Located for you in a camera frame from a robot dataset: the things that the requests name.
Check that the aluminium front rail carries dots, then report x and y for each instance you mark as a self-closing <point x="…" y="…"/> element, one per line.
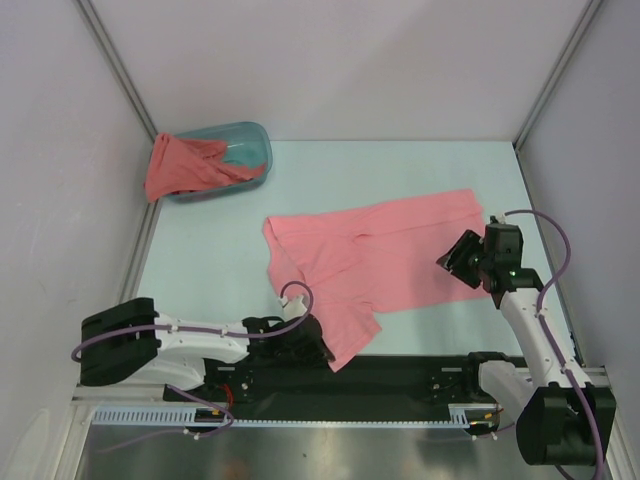
<point x="148" y="393"/>

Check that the teal plastic bin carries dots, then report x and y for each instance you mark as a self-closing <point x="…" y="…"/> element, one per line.
<point x="248" y="145"/>

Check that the left aluminium corner post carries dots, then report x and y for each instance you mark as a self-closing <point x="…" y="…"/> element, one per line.
<point x="112" y="57"/>

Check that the light pink t shirt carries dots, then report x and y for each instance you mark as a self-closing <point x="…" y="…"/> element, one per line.
<point x="374" y="259"/>

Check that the salmon red t shirt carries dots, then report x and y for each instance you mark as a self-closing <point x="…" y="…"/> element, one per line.
<point x="187" y="165"/>

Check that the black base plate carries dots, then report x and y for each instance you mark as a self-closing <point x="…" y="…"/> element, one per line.
<point x="368" y="389"/>

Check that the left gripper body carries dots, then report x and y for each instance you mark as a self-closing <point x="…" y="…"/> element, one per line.
<point x="304" y="357"/>

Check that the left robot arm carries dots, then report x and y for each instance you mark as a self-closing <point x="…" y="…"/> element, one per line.
<point x="134" y="342"/>

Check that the right aluminium corner post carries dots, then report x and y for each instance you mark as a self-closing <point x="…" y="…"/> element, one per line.
<point x="570" y="47"/>

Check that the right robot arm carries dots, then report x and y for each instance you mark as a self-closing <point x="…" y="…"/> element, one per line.
<point x="561" y="417"/>

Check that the aluminium corner post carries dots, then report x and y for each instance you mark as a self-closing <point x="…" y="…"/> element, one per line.
<point x="112" y="57"/>
<point x="570" y="47"/>

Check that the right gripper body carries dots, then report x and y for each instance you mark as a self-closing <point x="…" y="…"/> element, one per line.
<point x="468" y="259"/>

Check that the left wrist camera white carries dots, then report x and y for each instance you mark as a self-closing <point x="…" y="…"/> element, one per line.
<point x="293" y="307"/>

